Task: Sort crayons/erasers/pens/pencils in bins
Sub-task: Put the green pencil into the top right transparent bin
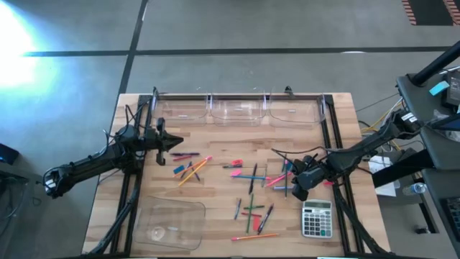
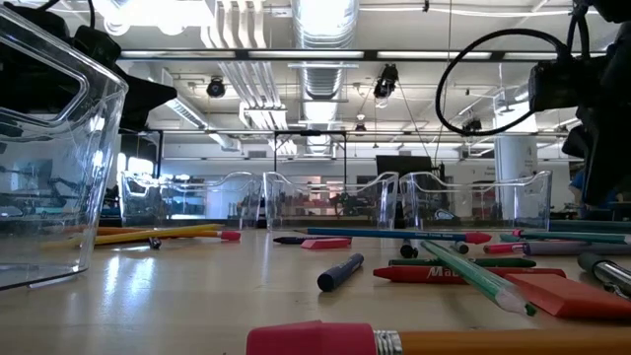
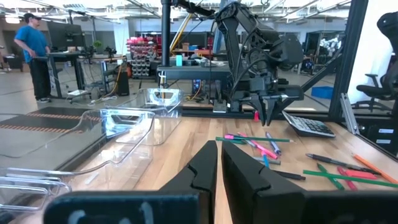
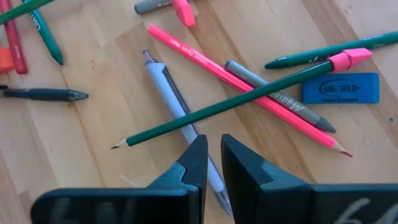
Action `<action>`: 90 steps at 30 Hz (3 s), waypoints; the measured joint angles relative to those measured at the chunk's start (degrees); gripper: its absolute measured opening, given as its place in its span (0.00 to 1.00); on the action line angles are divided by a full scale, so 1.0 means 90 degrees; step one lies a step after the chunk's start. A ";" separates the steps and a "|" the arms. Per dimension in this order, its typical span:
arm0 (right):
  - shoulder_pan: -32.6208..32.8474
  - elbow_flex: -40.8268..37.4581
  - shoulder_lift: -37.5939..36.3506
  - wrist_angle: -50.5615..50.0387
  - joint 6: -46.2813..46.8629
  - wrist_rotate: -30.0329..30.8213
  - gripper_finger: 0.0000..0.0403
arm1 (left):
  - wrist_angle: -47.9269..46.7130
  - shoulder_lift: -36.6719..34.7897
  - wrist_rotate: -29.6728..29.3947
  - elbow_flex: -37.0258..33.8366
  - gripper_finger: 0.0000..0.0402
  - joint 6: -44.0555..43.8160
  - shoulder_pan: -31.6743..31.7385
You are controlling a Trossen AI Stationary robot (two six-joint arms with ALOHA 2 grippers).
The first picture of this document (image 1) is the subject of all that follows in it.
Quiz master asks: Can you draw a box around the white paper sheet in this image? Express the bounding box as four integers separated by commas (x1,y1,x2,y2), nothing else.
367,154,402,198

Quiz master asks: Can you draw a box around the grey desk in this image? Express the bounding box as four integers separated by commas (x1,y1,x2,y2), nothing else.
396,70,460,259

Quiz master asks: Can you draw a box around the orange pencil with pink eraser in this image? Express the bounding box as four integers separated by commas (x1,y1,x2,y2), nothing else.
173,155,213,178
230,232,280,242

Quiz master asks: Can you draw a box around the black right camera cable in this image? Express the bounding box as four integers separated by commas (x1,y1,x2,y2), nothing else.
270,146,331,157

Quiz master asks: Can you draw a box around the black camera cable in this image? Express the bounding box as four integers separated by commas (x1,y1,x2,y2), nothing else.
124,102,150,129
270,146,331,157

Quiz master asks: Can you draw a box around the large clear plastic bin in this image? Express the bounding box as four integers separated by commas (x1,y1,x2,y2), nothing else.
132,195,207,252

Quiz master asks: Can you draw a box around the dark tablet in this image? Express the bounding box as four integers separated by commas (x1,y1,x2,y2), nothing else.
425,113,460,132

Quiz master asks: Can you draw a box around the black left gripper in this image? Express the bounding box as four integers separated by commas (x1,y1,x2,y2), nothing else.
144,117,185,167

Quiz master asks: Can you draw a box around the yellow cable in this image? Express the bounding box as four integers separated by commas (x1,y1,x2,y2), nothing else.
360,107,403,152

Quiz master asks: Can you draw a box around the blue sticky note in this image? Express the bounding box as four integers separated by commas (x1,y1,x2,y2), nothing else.
428,80,451,97

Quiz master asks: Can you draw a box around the black pole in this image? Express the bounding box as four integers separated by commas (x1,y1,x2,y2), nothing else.
410,42,460,86

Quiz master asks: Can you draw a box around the black left camera cable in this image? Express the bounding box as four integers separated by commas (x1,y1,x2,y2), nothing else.
124,102,150,129

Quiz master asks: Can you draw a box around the blue pencil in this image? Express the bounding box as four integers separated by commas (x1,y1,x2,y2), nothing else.
231,174,272,181

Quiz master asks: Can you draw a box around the dark blue pen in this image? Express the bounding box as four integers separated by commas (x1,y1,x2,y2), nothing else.
180,160,193,180

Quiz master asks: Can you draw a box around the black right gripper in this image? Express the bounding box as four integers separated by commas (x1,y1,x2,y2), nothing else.
285,154,327,202

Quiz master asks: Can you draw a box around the black diagonal bar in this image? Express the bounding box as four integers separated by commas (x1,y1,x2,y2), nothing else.
372,149,436,188

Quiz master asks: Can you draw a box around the black keyboard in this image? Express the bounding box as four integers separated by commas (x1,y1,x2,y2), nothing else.
440,196,460,235

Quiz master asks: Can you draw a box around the yellow pencil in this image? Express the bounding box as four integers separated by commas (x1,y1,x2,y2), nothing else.
178,160,209,188

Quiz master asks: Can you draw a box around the dark rug with striped edge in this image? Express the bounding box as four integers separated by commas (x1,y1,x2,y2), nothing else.
400,0,460,27

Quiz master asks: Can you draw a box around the silver desk calculator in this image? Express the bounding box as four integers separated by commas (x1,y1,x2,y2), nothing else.
300,199,334,239

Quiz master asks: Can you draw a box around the green pencil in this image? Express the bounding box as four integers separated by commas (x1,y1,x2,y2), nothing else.
283,158,289,200
245,193,254,235

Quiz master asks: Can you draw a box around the black box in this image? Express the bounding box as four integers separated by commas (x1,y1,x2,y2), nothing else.
0,142,21,165

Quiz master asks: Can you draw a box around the clear water bottle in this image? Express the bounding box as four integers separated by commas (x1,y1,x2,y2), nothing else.
401,182,428,196

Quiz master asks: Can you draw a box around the black power adapter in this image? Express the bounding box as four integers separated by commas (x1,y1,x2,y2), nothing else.
441,70,460,109

